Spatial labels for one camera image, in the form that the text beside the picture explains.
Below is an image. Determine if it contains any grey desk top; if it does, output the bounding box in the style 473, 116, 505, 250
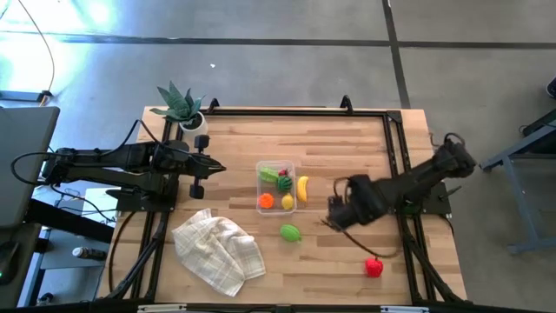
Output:
0, 106, 61, 230

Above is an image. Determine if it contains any blue-grey metal table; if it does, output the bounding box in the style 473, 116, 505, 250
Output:
480, 108, 556, 256

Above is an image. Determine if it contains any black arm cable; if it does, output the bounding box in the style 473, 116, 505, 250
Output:
10, 119, 222, 188
332, 176, 351, 201

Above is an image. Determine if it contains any black metal table frame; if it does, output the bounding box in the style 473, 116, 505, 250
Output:
106, 106, 468, 305

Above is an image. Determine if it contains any green plant in white pot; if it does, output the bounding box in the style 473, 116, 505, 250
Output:
149, 81, 209, 141

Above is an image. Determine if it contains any yellow toy banana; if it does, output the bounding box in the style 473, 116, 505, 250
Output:
296, 175, 310, 203

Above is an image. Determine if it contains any clear plastic tupperware container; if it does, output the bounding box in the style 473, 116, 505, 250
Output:
255, 159, 298, 216

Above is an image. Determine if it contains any thin yellow floor cable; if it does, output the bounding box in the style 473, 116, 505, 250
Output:
17, 0, 56, 105

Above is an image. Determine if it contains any red toy apple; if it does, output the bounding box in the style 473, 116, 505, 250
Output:
363, 256, 385, 279

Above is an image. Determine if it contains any light green toy vegetable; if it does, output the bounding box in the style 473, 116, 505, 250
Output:
259, 166, 280, 183

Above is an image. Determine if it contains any white checked cloth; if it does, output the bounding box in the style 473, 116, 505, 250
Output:
171, 208, 267, 298

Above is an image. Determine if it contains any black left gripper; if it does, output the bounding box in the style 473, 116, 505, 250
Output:
175, 135, 228, 200

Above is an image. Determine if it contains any white edge bracket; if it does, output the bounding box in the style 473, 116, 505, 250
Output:
381, 305, 430, 313
137, 303, 188, 313

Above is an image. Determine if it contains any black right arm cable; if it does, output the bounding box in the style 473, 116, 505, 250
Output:
332, 176, 351, 201

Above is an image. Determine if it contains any dark bottle with white cap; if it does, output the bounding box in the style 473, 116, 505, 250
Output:
71, 246, 108, 263

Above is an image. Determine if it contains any bright green toy lime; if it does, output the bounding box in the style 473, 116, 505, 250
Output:
279, 223, 303, 243

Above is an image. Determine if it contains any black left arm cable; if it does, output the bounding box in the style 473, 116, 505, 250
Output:
10, 119, 222, 188

